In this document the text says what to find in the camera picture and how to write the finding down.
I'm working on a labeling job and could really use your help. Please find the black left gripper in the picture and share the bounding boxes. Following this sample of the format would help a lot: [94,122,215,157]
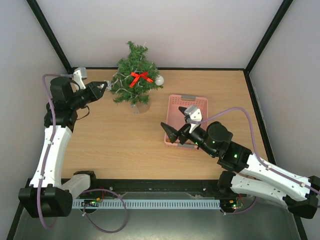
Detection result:
[69,81,109,111]

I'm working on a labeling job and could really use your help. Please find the clear wire fairy lights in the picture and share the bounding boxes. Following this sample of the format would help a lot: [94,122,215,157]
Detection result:
[106,42,161,101]

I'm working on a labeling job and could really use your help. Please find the clear plastic battery box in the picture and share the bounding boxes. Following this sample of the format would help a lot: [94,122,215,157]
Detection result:
[130,104,141,114]

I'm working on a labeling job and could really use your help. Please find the white ball ornament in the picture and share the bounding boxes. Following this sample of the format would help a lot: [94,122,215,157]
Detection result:
[154,75,165,86]

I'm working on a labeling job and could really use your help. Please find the red bow ornament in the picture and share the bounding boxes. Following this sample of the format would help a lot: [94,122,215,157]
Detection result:
[128,71,154,89]

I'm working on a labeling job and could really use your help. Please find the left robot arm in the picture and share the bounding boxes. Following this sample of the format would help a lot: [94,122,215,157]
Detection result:
[18,76,107,218]

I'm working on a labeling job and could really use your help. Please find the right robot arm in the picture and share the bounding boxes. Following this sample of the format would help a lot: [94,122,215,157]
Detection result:
[160,105,320,219]

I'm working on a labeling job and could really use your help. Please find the small green christmas tree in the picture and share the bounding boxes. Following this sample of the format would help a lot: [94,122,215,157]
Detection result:
[109,40,164,106]

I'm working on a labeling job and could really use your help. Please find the round wooden tree base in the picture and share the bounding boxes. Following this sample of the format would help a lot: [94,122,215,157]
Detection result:
[134,102,151,114]

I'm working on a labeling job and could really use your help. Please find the pink perforated plastic basket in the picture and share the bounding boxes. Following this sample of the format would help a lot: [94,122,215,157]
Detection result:
[164,94,209,150]

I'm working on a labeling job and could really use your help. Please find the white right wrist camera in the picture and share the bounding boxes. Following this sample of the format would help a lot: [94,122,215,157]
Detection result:
[185,105,203,134]

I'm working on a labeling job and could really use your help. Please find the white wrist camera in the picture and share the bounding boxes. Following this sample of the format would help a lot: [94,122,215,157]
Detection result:
[185,105,203,134]
[73,67,88,90]

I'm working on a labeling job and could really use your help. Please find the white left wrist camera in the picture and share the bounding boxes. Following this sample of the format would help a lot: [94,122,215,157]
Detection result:
[73,67,88,90]

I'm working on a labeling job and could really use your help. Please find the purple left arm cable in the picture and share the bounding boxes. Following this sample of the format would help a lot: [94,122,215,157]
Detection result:
[36,73,76,230]

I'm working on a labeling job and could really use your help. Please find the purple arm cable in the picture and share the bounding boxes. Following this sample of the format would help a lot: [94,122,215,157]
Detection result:
[197,106,320,196]
[36,73,76,230]

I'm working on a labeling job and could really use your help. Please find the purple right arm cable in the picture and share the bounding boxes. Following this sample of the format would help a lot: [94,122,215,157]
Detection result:
[197,106,320,196]

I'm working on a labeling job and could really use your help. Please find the light blue cable duct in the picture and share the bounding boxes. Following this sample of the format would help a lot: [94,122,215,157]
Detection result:
[72,199,221,210]

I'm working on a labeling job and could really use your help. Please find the black aluminium mounting rail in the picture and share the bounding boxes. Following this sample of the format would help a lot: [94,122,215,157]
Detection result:
[94,178,248,198]

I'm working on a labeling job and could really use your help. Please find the black enclosure frame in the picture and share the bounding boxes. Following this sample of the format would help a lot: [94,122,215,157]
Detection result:
[7,0,309,240]

